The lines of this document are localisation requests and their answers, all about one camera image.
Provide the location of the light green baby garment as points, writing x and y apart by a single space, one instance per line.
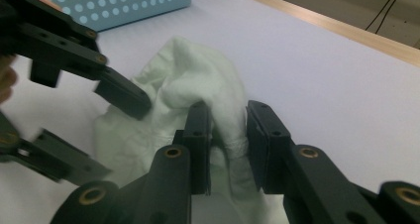
185 78

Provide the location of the light blue perforated plastic basket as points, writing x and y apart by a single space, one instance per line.
132 6

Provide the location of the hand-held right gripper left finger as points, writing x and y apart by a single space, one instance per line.
199 144

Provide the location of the wooden table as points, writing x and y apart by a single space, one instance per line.
330 24

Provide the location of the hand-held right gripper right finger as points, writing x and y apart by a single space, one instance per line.
269 151

